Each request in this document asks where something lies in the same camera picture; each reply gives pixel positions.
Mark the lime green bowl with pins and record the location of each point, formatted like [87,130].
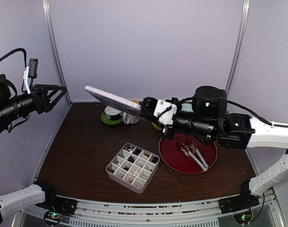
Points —
[157,127]

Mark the dark white-lined cup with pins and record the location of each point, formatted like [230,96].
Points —
[112,113]

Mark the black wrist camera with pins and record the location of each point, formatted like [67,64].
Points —
[30,74]

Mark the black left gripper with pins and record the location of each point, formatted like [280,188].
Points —
[40,92]

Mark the pale blue ceramic bowl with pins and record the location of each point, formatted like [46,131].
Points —
[187,107]

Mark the white metal tongs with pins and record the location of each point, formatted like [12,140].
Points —
[191,150]

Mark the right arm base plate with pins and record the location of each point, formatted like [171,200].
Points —
[237,203]

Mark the left aluminium frame post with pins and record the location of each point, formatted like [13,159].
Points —
[52,38]

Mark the bunny print tin lid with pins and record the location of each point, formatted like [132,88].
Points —
[114,101]

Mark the white patterned mug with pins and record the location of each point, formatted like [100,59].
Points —
[130,118]

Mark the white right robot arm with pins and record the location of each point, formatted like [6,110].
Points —
[210,121]

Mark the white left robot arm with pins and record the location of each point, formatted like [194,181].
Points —
[35,193]

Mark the right aluminium frame post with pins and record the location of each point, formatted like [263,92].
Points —
[239,43]

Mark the aluminium front rail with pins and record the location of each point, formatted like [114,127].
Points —
[203,213]

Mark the red round tray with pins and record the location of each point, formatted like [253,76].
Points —
[172,156]

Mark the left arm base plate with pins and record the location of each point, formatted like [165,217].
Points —
[59,205]

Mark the silver divided tin box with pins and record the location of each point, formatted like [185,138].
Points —
[133,167]

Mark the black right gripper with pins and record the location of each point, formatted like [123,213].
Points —
[167,134]

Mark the aluminium frame post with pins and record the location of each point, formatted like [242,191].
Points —
[239,43]
[52,38]

